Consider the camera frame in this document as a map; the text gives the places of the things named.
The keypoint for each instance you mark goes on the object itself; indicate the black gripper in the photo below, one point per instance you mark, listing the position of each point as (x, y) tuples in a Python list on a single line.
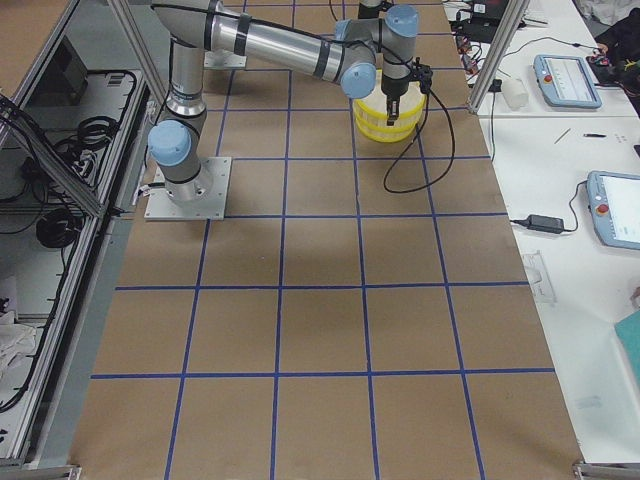
[(393, 94)]

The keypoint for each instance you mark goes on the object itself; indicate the yellow steamer lower layers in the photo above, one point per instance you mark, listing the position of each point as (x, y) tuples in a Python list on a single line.
[(378, 130)]

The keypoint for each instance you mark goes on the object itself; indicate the white tape roll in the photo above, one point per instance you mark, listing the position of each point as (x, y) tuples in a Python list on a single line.
[(515, 94)]

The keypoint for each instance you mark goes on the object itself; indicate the upper blue teach pendant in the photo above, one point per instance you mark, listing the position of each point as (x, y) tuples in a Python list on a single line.
[(564, 81)]

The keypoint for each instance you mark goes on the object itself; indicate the blue teach pendant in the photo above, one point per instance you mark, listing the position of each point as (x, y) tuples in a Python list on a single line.
[(614, 205), (564, 81)]

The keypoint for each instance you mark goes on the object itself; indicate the black power adapter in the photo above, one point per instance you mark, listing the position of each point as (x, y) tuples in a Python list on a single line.
[(545, 224)]

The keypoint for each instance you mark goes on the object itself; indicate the lower blue teach pendant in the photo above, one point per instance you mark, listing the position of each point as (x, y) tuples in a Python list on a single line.
[(614, 205)]

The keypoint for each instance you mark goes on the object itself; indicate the aluminium frame post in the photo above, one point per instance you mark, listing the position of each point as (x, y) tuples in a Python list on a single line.
[(506, 30)]

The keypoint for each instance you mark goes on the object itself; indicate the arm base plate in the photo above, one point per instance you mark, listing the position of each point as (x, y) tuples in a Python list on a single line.
[(224, 60), (202, 198)]

